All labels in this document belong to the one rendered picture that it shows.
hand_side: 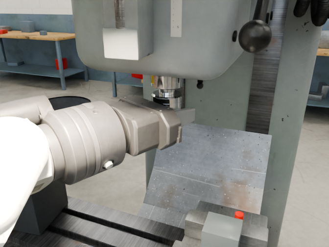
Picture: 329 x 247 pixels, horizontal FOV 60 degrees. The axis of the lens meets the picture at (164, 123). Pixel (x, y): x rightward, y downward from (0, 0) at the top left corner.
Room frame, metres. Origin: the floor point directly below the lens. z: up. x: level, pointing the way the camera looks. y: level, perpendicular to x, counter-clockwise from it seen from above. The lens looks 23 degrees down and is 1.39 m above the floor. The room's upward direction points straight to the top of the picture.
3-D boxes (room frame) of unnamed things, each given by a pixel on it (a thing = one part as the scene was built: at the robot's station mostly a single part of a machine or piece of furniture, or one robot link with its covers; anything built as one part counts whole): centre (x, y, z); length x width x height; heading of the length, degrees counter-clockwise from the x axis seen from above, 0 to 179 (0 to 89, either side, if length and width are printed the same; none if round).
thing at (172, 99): (0.41, 0.00, 1.26); 0.05 x 0.05 x 0.01
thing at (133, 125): (0.35, 0.06, 1.23); 0.13 x 0.12 x 0.10; 43
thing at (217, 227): (0.37, -0.10, 1.02); 0.06 x 0.05 x 0.06; 69
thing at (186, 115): (0.39, -0.02, 1.23); 0.06 x 0.02 x 0.03; 133
